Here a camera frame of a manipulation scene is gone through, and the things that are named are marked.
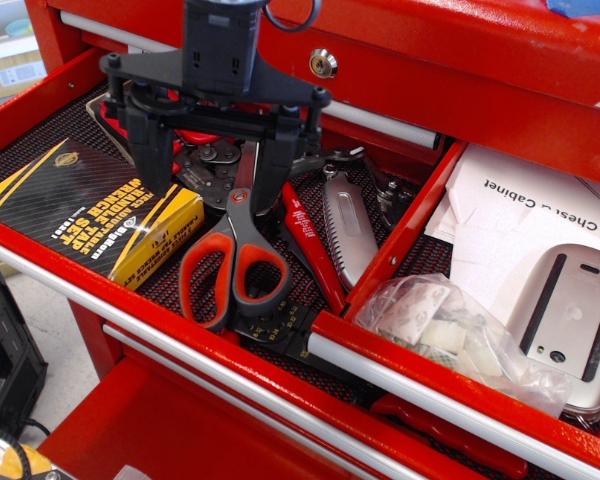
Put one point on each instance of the red handled crimping tool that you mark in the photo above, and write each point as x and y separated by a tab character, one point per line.
303	234

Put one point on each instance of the silver computer mouse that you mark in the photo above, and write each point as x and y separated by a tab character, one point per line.
556	321

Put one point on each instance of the open red upper left drawer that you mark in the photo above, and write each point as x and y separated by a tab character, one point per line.
308	411

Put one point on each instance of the black electronic device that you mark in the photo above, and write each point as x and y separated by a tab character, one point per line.
22	367

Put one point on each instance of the silver folding utility knife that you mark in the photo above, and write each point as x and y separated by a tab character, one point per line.
350	235

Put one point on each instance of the red handled tool lower drawer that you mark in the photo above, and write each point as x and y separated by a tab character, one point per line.
450	435

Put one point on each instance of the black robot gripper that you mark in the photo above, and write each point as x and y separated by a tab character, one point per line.
217	83

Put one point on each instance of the open red right drawer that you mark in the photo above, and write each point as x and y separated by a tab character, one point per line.
549	443

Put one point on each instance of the black wire stripper tool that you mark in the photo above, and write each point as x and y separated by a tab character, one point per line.
284	332

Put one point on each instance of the red tool cabinet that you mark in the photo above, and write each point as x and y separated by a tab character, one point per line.
510	76

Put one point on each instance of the silver cabinet lock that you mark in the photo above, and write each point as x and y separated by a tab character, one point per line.
323	64

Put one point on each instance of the red and grey scissors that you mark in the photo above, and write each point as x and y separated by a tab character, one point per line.
236	237

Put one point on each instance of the black metal pliers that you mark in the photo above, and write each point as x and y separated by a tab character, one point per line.
393	195

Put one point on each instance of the packaged red handled tool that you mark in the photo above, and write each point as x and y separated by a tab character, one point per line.
96	109

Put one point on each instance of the black yellow tap wrench box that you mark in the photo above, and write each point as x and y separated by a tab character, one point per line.
93	209

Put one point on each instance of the white cabinet manual paper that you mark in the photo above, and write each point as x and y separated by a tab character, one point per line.
501	214

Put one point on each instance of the clear plastic bag of parts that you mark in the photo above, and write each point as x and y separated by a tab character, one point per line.
432	317

